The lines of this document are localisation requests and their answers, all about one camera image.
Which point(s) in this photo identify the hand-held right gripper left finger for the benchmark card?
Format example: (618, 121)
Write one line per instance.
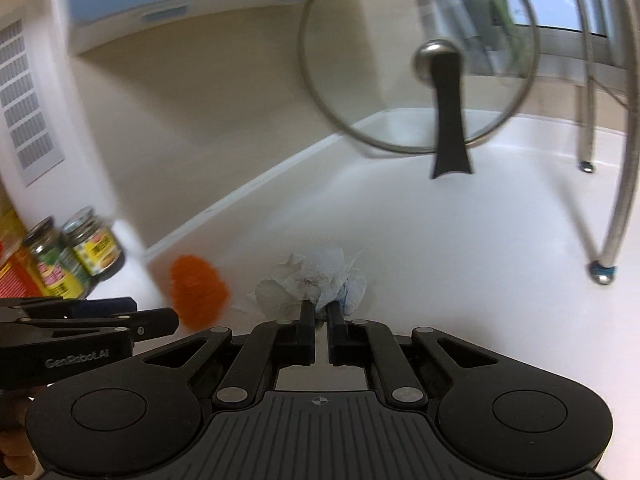
(306, 325)

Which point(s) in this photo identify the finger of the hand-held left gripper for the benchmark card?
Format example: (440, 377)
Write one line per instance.
(155, 321)
(110, 305)

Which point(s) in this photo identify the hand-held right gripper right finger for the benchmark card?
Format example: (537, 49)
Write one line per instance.
(336, 325)

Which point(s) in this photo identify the white tissue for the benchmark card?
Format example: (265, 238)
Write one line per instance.
(320, 275)

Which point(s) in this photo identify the person's left hand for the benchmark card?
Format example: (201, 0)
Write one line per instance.
(15, 445)

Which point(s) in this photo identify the orange mesh net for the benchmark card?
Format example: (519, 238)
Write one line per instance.
(197, 290)

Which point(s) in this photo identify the yellow label pickle jar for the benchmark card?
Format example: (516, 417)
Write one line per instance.
(97, 250)

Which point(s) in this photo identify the red label oil bottle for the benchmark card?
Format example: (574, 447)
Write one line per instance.
(15, 275)

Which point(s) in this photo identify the glass pot lid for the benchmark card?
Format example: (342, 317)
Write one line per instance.
(450, 110)

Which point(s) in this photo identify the steel rack legs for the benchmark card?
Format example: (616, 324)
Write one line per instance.
(615, 220)

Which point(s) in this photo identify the window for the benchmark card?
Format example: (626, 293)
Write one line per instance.
(560, 35)

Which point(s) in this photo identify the white wall vent grille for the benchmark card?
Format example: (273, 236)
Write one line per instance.
(30, 110)

